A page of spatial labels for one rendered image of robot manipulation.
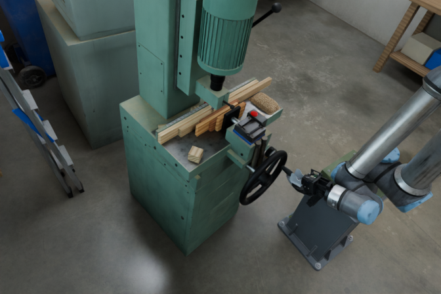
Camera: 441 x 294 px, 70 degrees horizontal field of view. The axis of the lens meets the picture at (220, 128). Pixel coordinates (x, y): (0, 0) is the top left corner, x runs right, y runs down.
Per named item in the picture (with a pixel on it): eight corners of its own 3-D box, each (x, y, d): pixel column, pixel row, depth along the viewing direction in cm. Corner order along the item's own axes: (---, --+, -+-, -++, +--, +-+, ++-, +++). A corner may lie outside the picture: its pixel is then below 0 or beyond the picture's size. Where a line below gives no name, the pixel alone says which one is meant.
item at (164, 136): (161, 144, 128) (161, 136, 124) (157, 142, 128) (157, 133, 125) (256, 88, 161) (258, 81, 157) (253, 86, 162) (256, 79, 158)
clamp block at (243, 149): (245, 163, 131) (250, 149, 124) (222, 143, 136) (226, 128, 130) (268, 146, 139) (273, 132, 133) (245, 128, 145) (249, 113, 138)
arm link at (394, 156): (364, 152, 165) (382, 130, 152) (389, 178, 157) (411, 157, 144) (344, 161, 159) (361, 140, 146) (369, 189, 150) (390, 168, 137)
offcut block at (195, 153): (198, 163, 124) (199, 157, 121) (187, 159, 124) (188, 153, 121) (202, 155, 127) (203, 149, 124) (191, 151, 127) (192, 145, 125)
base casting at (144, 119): (195, 192, 136) (196, 180, 130) (119, 117, 161) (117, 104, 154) (260, 144, 161) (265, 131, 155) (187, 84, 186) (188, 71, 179)
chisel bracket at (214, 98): (215, 113, 132) (218, 98, 126) (193, 95, 138) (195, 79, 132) (228, 105, 136) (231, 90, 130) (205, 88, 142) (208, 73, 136)
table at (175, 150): (204, 198, 120) (205, 189, 116) (155, 149, 133) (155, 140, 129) (296, 127, 154) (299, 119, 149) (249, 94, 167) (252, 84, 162)
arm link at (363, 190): (369, 184, 134) (360, 185, 124) (390, 207, 128) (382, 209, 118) (352, 197, 138) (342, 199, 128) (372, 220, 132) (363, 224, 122)
